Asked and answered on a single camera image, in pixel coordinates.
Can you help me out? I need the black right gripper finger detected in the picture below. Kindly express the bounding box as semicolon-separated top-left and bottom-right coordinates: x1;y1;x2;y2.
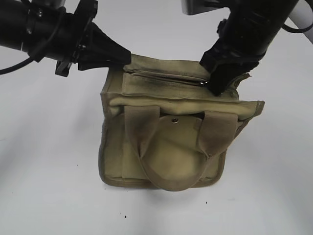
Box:
200;44;259;96

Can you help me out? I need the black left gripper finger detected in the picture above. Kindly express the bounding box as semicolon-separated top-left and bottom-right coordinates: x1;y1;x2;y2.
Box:
77;23;131;71

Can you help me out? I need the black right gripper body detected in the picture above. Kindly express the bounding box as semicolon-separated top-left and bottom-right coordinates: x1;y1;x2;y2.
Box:
217;0;289;56

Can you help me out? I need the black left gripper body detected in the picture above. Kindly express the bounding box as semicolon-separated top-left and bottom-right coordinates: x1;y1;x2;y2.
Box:
27;0;108;76

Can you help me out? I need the yellow canvas tote bag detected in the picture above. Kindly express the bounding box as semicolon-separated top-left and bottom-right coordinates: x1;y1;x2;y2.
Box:
98;55;265;191

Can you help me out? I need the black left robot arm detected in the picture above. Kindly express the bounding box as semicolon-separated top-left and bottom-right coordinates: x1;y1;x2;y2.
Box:
0;0;132;77

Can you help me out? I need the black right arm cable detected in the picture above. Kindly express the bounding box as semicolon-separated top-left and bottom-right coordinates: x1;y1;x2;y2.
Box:
281;23;313;34

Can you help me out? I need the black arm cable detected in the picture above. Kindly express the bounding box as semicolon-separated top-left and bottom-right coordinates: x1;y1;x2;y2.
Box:
281;23;313;34
0;55;34;75

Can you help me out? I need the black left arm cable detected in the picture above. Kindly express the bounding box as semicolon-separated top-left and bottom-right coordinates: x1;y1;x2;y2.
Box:
0;55;34;75

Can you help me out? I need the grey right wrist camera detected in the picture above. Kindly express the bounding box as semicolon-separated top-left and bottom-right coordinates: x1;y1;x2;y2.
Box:
181;0;231;15

